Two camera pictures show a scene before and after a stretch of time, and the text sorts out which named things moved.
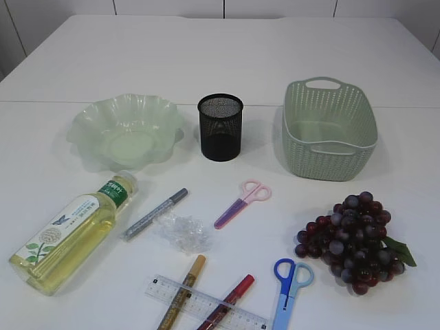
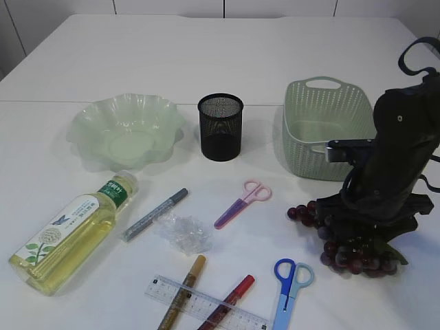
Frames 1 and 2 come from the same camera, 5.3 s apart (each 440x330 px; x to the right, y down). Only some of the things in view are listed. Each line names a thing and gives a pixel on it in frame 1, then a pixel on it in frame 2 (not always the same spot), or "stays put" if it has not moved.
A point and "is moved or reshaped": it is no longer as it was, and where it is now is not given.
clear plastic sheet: [186, 233] stays put
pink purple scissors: [251, 190] stays put
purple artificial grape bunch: [353, 240] is moved or reshaped
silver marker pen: [155, 213] stays put
